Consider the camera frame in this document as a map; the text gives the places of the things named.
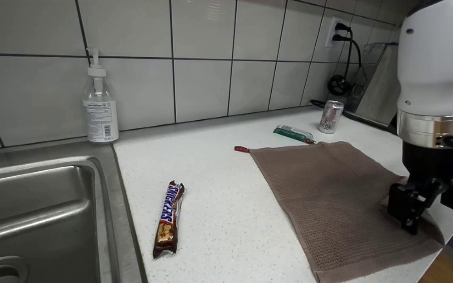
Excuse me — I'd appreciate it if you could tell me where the clear pump soap bottle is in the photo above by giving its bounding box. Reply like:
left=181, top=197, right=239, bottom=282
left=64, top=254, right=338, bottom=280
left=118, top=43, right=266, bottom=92
left=82, top=49, right=121, bottom=145

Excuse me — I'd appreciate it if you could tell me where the silver soda can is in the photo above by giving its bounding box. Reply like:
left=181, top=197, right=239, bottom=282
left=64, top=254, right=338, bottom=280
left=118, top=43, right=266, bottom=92
left=316, top=99, right=346, bottom=136

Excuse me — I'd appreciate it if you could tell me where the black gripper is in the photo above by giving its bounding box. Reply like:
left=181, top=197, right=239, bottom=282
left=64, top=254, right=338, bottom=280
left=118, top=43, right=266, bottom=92
left=387, top=140, right=453, bottom=235

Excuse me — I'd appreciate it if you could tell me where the brown waffle towel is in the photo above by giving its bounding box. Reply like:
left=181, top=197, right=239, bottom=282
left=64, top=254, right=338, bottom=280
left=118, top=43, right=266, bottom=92
left=233, top=140, right=445, bottom=283

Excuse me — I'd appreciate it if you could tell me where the black appliance power cable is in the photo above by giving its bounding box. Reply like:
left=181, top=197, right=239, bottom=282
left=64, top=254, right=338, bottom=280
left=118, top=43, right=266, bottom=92
left=325, top=22, right=365, bottom=98

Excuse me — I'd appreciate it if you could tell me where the Snickers chocolate bar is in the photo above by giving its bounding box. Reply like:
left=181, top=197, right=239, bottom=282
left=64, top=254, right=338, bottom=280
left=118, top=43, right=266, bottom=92
left=151, top=180, right=185, bottom=260

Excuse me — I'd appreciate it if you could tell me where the white wall outlet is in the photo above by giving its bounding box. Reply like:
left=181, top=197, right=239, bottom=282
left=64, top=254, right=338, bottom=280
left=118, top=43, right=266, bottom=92
left=325, top=18, right=355, bottom=49

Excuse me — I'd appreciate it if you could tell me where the stainless steel sink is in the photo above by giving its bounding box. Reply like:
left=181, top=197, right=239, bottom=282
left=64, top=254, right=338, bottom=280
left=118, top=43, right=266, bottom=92
left=0, top=140, right=149, bottom=283

